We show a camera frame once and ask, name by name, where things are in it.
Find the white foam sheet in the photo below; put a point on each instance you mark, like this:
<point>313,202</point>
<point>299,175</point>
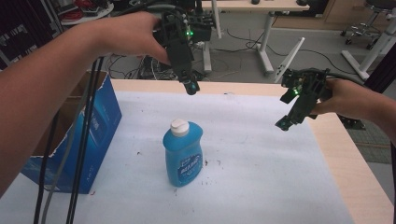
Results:
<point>249,161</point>

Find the white-legged desk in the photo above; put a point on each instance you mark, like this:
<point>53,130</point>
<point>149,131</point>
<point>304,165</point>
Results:
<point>264,40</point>

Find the office chair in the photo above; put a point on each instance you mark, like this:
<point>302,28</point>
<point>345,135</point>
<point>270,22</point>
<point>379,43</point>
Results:
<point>364,28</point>

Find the blue bottle with white cap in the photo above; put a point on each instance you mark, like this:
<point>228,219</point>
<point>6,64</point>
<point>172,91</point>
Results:
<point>183,155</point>

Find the person's left hand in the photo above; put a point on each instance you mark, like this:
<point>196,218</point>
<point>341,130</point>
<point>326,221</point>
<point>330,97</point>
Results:
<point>127,35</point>

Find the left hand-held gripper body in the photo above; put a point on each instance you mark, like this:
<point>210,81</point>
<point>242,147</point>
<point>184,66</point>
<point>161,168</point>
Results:
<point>199,29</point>

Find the white stand leg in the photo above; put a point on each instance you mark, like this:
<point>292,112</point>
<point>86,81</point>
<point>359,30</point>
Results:
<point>370,53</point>

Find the blue cardboard box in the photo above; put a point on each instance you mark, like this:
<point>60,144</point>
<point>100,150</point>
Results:
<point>99,124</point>

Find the person's right hand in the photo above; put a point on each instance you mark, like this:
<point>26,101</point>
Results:
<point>341,98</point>

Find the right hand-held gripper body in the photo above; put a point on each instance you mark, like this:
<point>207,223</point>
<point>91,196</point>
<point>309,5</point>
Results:
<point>306,85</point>

